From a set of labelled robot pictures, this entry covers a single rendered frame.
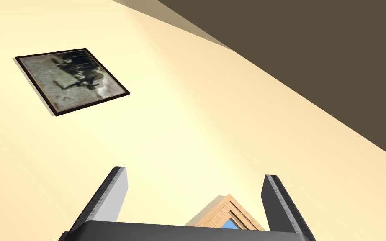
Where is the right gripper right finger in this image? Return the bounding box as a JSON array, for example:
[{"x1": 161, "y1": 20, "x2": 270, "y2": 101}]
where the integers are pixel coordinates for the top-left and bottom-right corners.
[{"x1": 260, "y1": 174, "x2": 314, "y2": 237}]

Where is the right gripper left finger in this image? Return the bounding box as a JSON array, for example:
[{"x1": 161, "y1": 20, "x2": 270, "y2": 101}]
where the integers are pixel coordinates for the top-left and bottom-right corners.
[{"x1": 69, "y1": 166, "x2": 129, "y2": 233}]

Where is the wooden-framed window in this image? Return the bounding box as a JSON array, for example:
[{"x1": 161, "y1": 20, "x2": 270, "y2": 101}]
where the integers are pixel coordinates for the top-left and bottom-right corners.
[{"x1": 193, "y1": 194, "x2": 266, "y2": 231}]

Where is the dark-framed wall picture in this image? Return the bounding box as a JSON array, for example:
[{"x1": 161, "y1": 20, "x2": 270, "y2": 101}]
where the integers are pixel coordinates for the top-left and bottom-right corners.
[{"x1": 13, "y1": 48, "x2": 131, "y2": 117}]

